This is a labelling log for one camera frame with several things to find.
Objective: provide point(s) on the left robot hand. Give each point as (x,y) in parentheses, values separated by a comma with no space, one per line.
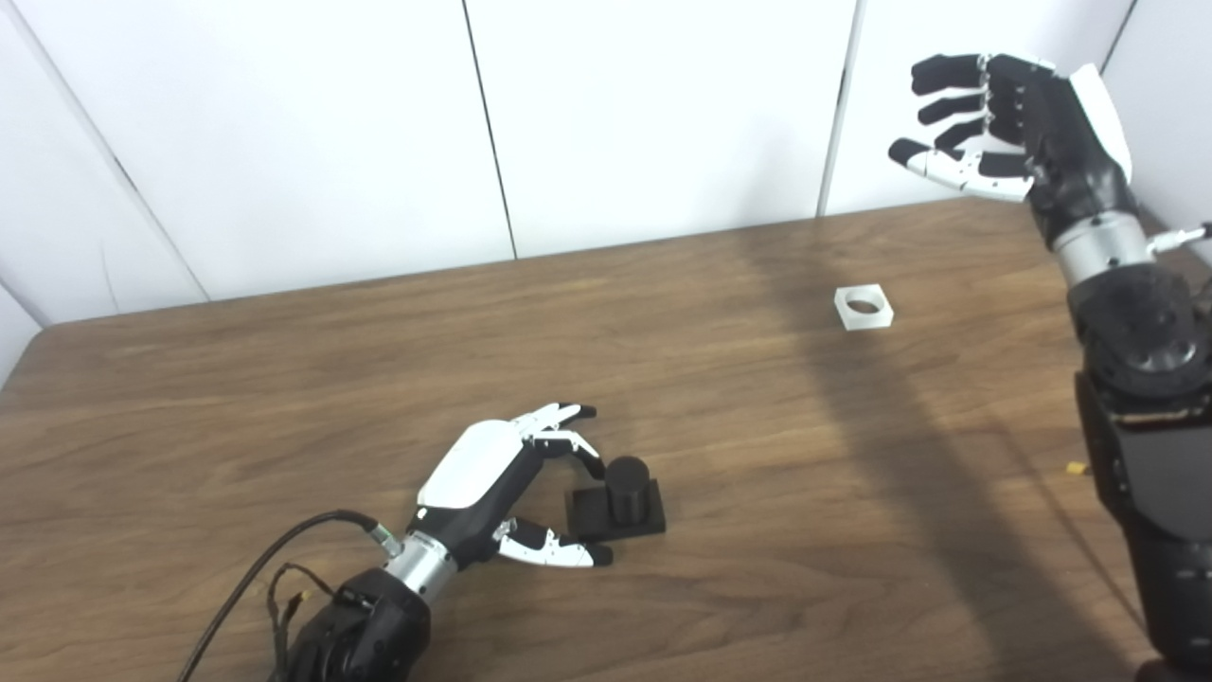
(473,464)

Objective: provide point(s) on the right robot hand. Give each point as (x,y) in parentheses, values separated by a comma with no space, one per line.
(1075,152)

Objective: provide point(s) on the black peg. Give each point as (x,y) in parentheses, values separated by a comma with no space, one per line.
(625,488)

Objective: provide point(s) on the white square piece with hole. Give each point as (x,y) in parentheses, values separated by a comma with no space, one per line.
(866,320)

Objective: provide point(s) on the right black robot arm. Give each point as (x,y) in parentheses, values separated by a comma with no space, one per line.
(1155,445)

